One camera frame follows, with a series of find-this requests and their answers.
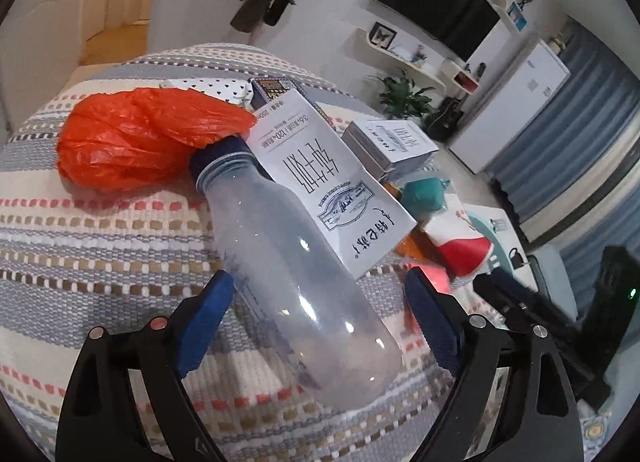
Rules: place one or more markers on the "orange wrapper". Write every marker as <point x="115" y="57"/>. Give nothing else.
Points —
<point x="407" y="247"/>

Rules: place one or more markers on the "red and white packet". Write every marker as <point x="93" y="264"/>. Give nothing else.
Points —
<point x="460" y="247"/>

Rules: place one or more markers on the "small flower pot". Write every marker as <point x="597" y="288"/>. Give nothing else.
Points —
<point x="419" y="56"/>

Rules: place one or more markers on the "small black object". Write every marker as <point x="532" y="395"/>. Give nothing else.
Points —
<point x="515" y="257"/>

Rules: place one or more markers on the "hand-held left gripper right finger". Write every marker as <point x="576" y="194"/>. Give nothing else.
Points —
<point x="430" y="312"/>

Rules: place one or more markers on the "small white carton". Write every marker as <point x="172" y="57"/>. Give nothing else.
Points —
<point x="395" y="142"/>

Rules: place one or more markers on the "framed butterfly picture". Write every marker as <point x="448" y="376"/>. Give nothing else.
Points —
<point x="384" y="36"/>

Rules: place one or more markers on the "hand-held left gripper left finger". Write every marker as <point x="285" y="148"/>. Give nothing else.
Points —
<point x="212" y="302"/>

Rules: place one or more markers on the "white curved wall shelf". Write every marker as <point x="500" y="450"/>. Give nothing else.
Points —
<point x="415" y="67"/>

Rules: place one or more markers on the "black hanging bag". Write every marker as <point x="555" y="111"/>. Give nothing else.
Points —
<point x="276" y="6"/>

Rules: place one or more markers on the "green potted plant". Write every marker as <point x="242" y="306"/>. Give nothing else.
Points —
<point x="402" y="94"/>

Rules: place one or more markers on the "blue picture card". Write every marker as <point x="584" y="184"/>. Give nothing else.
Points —
<point x="517" y="15"/>

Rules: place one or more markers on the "white refrigerator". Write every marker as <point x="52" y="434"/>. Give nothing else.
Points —
<point x="515" y="107"/>

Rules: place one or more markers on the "teal pouch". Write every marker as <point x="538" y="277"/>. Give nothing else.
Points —
<point x="422" y="194"/>

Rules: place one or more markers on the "clear plastic bottle blue cap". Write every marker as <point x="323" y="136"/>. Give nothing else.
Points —
<point x="300" y="292"/>

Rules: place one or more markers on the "white card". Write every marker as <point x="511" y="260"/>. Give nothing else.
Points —
<point x="404" y="46"/>

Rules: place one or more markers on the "small dark figurine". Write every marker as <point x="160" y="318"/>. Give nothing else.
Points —
<point x="478" y="70"/>

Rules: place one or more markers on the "tall white milk carton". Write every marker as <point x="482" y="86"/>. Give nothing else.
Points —
<point x="310" y="167"/>

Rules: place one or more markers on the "orange plastic bag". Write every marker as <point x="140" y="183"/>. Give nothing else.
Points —
<point x="140" y="137"/>

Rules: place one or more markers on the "brown hanging bag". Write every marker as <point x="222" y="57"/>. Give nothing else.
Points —
<point x="250" y="9"/>

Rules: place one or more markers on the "pink red wrapper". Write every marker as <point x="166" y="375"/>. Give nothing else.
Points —
<point x="435" y="278"/>

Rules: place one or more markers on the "blue striped curtain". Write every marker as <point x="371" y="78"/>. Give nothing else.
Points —
<point x="590" y="132"/>

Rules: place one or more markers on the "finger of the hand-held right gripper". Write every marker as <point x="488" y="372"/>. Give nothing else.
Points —
<point x="505" y="289"/>
<point x="590" y="377"/>

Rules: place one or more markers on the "white and red cubby shelf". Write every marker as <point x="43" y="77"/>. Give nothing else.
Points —
<point x="462" y="77"/>

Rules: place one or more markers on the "white polka dot packet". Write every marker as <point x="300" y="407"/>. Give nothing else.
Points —
<point x="215" y="88"/>

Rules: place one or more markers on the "black guitar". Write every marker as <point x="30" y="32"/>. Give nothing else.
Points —
<point x="445" y="119"/>

